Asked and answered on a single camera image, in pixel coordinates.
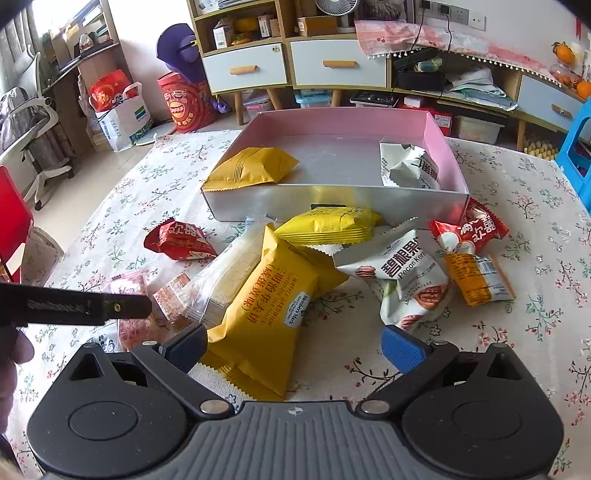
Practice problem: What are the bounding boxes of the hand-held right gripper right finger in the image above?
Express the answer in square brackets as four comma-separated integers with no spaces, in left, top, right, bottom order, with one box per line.
[355,325,523,414]

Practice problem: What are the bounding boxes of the wall power outlets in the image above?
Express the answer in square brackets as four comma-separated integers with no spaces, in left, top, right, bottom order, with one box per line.
[418,0,486,27]

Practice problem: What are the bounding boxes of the wooden cabinet with white drawers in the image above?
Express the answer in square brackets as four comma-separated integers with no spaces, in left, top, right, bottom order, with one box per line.
[187,0,393,125]

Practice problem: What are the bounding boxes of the framed cat picture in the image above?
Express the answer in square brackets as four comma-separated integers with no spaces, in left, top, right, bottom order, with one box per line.
[364,0,415,22]

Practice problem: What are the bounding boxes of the clear wafer packet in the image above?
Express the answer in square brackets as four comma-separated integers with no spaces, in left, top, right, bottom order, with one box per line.
[185,222,278,326]

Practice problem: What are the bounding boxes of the wooden desk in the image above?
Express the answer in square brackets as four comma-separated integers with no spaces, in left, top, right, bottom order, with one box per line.
[46,0,134,153]

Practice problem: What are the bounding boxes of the pink cloth with pompom trim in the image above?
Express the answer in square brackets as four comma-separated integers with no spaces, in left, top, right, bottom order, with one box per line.
[355,18,560,83]

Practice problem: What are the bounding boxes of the red round bucket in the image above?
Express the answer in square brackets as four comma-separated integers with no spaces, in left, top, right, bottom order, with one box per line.
[157,71,218,134]

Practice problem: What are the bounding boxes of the brown cardboard box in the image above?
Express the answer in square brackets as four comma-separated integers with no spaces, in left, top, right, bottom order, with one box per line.
[298,17,339,36]

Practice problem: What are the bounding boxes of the clear packet of reddish snack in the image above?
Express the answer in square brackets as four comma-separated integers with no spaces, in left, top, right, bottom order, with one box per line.
[100,270,160,352]
[152,272,195,324]

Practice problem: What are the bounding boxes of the white desk fan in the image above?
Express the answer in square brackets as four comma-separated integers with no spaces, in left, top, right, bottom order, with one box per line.
[314,0,361,20]

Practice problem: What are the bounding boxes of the clear storage bin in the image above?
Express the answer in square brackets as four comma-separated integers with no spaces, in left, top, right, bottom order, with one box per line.
[455,115,502,144]

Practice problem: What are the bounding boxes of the pile of papers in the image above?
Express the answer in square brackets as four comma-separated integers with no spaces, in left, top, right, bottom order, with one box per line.
[448,69,519,112]

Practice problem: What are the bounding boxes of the person's left hand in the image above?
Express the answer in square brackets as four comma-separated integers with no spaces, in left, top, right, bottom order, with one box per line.
[0,328,36,437]

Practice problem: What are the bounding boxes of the large yellow snack packet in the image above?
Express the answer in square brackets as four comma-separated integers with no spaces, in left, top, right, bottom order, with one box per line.
[203,224,324,401]

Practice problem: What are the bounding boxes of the orange snack packet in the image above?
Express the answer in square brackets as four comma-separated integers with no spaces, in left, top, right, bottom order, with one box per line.
[442,251,516,308]

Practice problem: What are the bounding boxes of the white pecan snack packet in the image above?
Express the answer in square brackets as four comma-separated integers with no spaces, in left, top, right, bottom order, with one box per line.
[379,138,441,190]
[379,277,455,332]
[333,228,451,282]

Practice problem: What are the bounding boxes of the black box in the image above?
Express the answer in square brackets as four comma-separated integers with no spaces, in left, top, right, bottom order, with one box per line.
[396,69,447,92]

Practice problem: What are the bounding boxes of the blue plastic stool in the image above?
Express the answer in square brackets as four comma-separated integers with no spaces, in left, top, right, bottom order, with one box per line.
[554,111,591,208]

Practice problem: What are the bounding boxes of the white carton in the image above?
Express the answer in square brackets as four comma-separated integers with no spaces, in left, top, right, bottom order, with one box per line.
[212,18,234,49]

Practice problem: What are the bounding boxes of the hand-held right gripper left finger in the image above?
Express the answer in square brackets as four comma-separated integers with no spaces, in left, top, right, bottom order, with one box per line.
[69,323,235,414]

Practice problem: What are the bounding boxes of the low wooden cabinet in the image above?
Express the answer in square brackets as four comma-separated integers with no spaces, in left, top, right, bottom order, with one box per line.
[392,44,591,153]

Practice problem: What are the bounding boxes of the white serrated snack packet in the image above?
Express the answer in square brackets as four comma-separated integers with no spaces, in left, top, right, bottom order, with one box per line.
[189,360,246,404]

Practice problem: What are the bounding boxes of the red gift bag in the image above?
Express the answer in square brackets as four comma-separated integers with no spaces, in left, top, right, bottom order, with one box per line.
[89,69,139,112]

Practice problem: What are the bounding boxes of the floral tablecloth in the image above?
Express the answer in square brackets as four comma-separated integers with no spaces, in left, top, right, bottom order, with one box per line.
[0,129,591,480]

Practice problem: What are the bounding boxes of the red box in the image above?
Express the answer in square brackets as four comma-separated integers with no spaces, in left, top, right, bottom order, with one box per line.
[434,111,456,137]

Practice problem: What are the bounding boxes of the grey office chair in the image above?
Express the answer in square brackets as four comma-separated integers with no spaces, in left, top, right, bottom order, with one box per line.
[0,51,58,210]

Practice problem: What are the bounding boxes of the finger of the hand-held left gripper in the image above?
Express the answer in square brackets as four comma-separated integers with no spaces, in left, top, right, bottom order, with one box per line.
[0,282,152,328]

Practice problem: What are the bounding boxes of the pink and silver cardboard box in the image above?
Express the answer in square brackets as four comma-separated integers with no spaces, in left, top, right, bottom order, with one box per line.
[201,110,471,227]

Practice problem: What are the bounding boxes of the red candy packet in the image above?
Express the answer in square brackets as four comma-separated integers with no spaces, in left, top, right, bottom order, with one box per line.
[428,213,510,254]
[464,198,491,223]
[144,217,219,261]

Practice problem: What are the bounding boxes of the white shopping bag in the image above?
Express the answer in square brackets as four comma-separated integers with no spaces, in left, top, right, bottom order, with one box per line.
[95,82,154,153]

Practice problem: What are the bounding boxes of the purple plastic toy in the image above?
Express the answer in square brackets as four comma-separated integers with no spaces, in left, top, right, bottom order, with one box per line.
[156,23,207,83]

